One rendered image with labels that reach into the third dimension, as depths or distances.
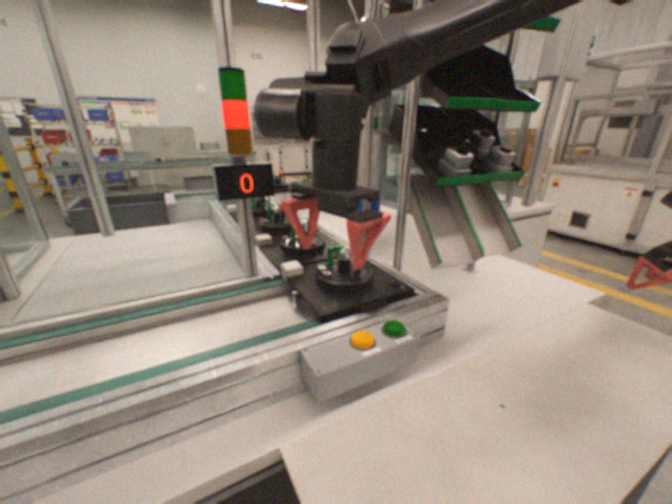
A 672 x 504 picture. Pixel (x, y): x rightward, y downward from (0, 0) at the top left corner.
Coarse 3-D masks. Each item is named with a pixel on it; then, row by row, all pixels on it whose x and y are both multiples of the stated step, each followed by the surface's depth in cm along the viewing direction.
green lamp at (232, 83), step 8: (224, 72) 57; (232, 72) 57; (240, 72) 58; (224, 80) 58; (232, 80) 58; (240, 80) 59; (224, 88) 58; (232, 88) 58; (240, 88) 59; (224, 96) 59; (232, 96) 59; (240, 96) 59
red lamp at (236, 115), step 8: (224, 104) 60; (232, 104) 59; (240, 104) 60; (224, 112) 61; (232, 112) 60; (240, 112) 60; (248, 112) 62; (224, 120) 61; (232, 120) 60; (240, 120) 61; (248, 120) 62
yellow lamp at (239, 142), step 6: (228, 132) 62; (234, 132) 61; (240, 132) 62; (246, 132) 62; (228, 138) 62; (234, 138) 62; (240, 138) 62; (246, 138) 63; (228, 144) 63; (234, 144) 62; (240, 144) 62; (246, 144) 63; (228, 150) 64; (234, 150) 63; (240, 150) 63; (246, 150) 63
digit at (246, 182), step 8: (240, 168) 64; (248, 168) 64; (240, 176) 64; (248, 176) 65; (256, 176) 66; (240, 184) 65; (248, 184) 66; (256, 184) 66; (240, 192) 65; (248, 192) 66; (256, 192) 67
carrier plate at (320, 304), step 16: (304, 272) 78; (384, 272) 78; (304, 288) 70; (320, 288) 70; (368, 288) 70; (384, 288) 70; (400, 288) 70; (320, 304) 64; (336, 304) 64; (352, 304) 64; (368, 304) 65; (320, 320) 61
